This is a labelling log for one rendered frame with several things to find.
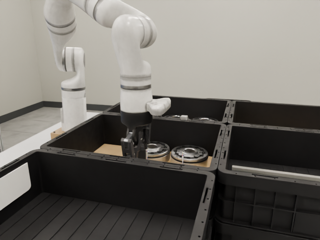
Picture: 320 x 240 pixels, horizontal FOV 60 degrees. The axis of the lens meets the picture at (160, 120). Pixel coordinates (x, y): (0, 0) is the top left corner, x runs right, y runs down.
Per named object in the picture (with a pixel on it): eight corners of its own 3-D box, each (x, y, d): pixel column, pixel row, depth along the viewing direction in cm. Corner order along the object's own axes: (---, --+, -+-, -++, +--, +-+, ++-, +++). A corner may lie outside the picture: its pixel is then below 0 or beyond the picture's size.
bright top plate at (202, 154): (165, 157, 74) (165, 155, 74) (178, 144, 83) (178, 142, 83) (202, 165, 70) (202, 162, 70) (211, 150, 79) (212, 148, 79)
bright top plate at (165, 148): (129, 155, 76) (129, 153, 76) (139, 141, 85) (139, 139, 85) (165, 158, 74) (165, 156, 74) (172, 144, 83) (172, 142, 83)
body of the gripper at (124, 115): (128, 100, 70) (129, 135, 73) (114, 109, 62) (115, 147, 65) (157, 102, 68) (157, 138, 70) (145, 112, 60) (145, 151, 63)
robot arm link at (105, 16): (166, 27, 61) (123, -6, 65) (144, 26, 54) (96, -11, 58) (152, 54, 65) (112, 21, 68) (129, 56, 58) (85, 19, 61)
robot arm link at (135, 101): (161, 116, 59) (161, 88, 57) (113, 112, 62) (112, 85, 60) (172, 106, 67) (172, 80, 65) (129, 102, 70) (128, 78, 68)
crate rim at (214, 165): (37, 157, 63) (35, 147, 62) (100, 119, 90) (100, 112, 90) (215, 183, 52) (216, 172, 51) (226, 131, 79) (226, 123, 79)
